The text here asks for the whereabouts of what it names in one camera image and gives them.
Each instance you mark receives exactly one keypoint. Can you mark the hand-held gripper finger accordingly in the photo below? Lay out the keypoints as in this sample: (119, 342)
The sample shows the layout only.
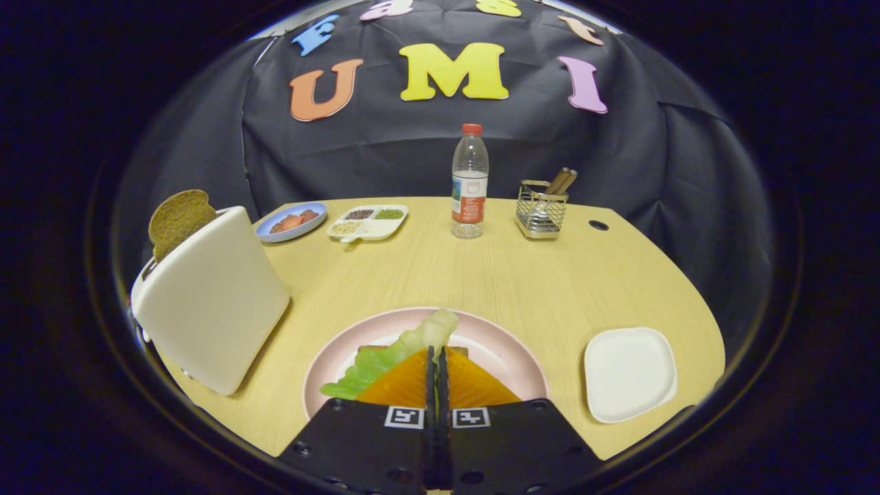
(431, 440)
(445, 440)

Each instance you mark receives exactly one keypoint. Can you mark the green lettuce leaf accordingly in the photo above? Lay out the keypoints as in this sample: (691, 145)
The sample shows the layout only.
(385, 361)

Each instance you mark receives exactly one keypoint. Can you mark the brown toast slice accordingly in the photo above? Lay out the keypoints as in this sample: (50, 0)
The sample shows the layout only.
(179, 220)

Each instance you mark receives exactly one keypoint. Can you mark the bread slice with ham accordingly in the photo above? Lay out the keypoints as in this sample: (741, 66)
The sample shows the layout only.
(459, 351)

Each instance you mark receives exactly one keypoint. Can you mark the pink plate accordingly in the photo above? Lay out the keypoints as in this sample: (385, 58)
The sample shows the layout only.
(495, 350)

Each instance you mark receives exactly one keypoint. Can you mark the white square plate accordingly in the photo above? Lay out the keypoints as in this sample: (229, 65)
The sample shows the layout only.
(629, 375)

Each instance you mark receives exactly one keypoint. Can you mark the white divided grain tray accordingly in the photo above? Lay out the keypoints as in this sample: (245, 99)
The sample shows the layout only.
(375, 230)

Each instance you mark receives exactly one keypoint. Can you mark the clear plastic water bottle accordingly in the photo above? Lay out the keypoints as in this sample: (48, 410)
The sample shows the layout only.
(469, 199)

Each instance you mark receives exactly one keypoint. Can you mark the blue plate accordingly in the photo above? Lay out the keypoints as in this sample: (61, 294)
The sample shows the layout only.
(302, 231)

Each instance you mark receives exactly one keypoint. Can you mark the white toaster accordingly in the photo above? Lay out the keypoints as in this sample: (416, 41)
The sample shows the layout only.
(213, 302)

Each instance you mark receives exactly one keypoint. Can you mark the red meat slices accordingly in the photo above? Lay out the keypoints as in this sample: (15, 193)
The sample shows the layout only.
(292, 221)

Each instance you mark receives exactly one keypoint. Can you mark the black backdrop cloth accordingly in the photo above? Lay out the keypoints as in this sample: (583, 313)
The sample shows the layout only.
(385, 151)

